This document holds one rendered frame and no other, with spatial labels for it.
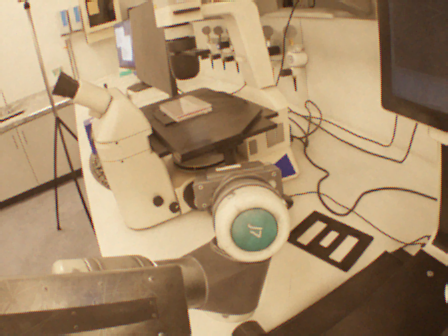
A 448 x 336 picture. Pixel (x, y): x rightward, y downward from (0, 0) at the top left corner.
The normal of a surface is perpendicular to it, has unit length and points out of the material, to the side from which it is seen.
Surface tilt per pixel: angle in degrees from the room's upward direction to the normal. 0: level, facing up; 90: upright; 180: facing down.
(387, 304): 0
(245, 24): 90
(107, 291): 62
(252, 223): 68
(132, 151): 90
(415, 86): 93
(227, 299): 83
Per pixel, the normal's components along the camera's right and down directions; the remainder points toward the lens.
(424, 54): -0.86, 0.39
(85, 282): 0.63, -0.22
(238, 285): 0.54, 0.22
